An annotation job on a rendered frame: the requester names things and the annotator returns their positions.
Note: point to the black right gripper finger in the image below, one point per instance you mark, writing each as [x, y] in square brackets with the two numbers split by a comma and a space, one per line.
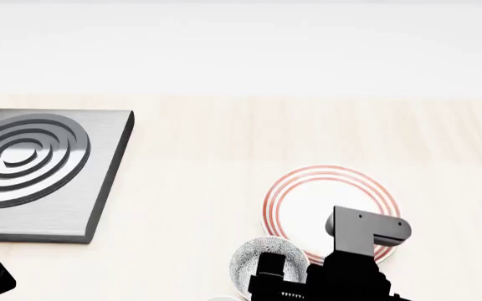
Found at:
[271, 263]

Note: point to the black white patterned bowl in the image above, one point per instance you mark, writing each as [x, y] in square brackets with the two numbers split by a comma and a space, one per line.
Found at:
[245, 257]

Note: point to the white plate with red rings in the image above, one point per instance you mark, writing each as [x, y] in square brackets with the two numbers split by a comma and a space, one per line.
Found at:
[304, 203]

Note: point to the brushed metal stove burner plate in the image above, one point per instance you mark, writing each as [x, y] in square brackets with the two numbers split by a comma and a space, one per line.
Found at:
[98, 150]

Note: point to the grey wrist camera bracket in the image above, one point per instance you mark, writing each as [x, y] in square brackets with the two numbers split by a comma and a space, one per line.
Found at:
[358, 229]

